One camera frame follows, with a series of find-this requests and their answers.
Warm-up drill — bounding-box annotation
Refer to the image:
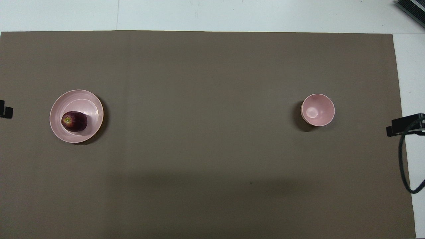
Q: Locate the dark red apple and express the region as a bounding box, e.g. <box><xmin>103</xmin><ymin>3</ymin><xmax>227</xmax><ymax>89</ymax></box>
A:
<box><xmin>61</xmin><ymin>111</ymin><xmax>88</xmax><ymax>132</ymax></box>

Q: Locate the pink bowl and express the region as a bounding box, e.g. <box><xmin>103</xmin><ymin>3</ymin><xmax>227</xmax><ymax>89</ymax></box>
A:
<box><xmin>300</xmin><ymin>93</ymin><xmax>335</xmax><ymax>127</ymax></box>

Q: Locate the pink plate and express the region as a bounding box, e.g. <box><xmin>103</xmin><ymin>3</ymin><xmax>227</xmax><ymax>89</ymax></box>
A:
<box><xmin>49</xmin><ymin>89</ymin><xmax>104</xmax><ymax>143</ymax></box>

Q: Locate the brown table mat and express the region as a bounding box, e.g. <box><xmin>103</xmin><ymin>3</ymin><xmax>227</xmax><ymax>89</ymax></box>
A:
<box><xmin>0</xmin><ymin>31</ymin><xmax>416</xmax><ymax>239</ymax></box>

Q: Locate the grey ribbed device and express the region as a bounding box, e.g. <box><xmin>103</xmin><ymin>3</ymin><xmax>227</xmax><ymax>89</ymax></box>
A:
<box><xmin>394</xmin><ymin>0</ymin><xmax>425</xmax><ymax>19</ymax></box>

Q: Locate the black mount block with cable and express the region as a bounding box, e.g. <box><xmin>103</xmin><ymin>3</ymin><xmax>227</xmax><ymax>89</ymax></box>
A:
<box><xmin>386</xmin><ymin>113</ymin><xmax>425</xmax><ymax>137</ymax></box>

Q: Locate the black looping cable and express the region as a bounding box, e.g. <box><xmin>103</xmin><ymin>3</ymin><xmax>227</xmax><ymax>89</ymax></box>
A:
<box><xmin>398</xmin><ymin>118</ymin><xmax>425</xmax><ymax>194</ymax></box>

